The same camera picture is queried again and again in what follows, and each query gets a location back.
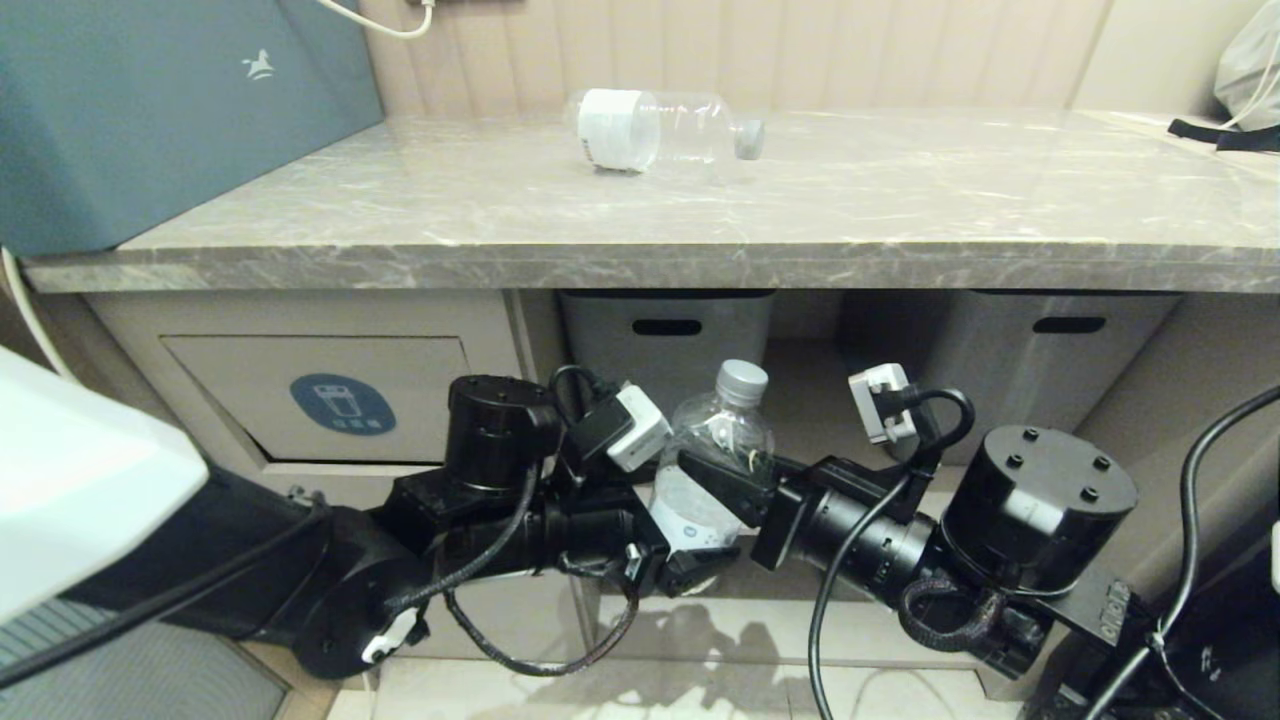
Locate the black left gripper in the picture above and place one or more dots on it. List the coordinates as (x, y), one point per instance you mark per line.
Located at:
(610, 545)

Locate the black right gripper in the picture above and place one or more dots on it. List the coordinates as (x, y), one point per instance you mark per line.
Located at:
(800, 510)

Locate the clear bottle with grey cap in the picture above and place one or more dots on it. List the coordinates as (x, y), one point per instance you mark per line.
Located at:
(720, 420)

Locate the beige trash flap blue sticker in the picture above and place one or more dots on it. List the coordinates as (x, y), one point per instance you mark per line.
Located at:
(250, 380)

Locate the large grey storage bin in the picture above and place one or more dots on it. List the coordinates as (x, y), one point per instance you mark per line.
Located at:
(980, 370)

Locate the clear bottle with white label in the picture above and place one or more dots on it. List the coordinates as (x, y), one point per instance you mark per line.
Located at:
(620, 128)

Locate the beige cabinet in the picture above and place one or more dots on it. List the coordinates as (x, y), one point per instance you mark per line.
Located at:
(300, 310)

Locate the grey fabric bag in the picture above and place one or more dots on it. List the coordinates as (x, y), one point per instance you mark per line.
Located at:
(1255, 60)

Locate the blue-grey appliance box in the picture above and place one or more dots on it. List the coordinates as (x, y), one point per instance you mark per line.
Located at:
(150, 120)

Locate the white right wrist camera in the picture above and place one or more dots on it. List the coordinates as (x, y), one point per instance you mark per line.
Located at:
(880, 405)

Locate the dark wall outlet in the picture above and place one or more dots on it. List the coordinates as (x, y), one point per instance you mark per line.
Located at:
(480, 2)

